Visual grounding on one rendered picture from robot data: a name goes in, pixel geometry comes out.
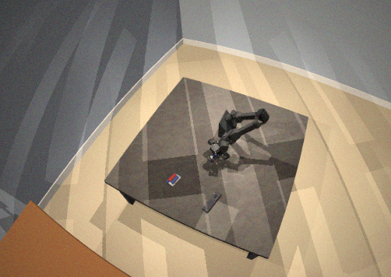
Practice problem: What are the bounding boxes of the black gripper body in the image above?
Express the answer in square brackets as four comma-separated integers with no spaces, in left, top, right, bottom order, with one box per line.
[208,138,230,160]

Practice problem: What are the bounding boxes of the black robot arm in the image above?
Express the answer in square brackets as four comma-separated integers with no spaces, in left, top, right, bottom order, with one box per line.
[210,109,269,154]

